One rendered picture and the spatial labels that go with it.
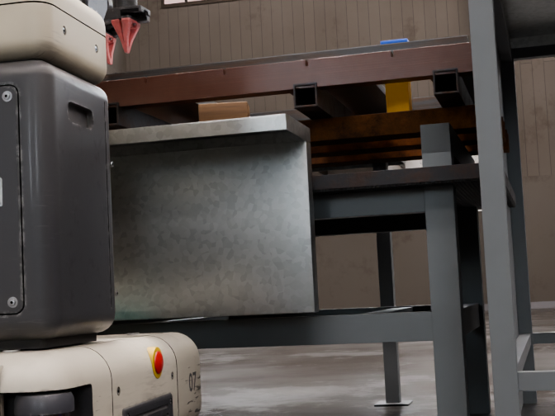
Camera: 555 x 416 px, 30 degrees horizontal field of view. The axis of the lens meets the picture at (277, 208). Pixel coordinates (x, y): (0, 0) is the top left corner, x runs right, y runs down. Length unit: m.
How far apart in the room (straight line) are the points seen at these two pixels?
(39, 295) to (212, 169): 0.79
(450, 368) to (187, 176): 0.67
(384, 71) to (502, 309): 0.63
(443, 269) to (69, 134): 0.91
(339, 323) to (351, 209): 0.24
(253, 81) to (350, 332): 0.57
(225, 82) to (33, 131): 0.82
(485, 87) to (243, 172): 0.60
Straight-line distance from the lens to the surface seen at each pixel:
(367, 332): 2.16
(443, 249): 2.13
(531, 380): 1.74
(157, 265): 2.18
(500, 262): 1.73
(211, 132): 1.99
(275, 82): 2.18
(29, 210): 1.45
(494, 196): 1.74
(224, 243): 2.13
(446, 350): 2.13
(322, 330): 2.18
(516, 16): 2.86
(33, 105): 1.47
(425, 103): 2.81
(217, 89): 2.21
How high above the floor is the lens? 0.34
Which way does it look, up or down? 5 degrees up
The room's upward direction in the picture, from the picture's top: 3 degrees counter-clockwise
